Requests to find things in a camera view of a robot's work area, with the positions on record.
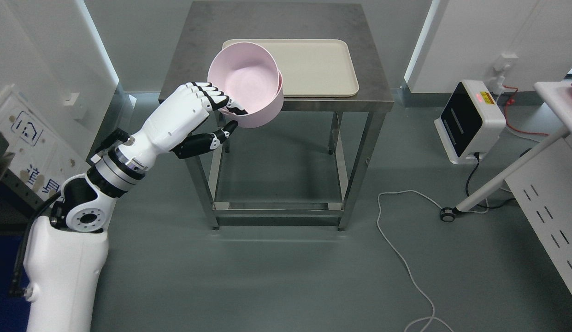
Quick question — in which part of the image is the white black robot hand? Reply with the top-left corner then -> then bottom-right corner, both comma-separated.
119,82 -> 247,172

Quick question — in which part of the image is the pink bowl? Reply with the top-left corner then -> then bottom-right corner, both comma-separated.
277,70 -> 283,96
207,41 -> 284,129

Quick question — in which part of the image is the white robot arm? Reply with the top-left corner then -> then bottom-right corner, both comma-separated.
8,128 -> 159,332

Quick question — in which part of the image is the stainless steel table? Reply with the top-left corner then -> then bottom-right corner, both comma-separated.
159,1 -> 395,231

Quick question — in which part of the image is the white sign board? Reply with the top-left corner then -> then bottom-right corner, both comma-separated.
0,84 -> 88,200

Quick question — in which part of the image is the beige plastic tray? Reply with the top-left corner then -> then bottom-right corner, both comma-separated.
248,39 -> 360,97

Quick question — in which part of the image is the white black floor device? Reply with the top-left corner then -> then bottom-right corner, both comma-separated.
434,79 -> 506,165

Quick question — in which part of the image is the wall switch box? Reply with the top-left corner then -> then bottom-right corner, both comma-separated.
63,93 -> 88,121

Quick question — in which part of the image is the black power cable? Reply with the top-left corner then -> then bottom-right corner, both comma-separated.
466,148 -> 535,210

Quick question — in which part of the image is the white floor cable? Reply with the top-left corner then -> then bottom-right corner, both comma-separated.
377,190 -> 489,332

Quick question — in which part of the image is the white wall socket plug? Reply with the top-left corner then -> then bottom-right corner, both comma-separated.
487,53 -> 519,96

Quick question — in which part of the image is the red cable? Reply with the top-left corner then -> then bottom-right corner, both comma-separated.
501,86 -> 550,137

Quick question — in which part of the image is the white cart frame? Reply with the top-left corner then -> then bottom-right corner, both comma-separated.
440,80 -> 572,295

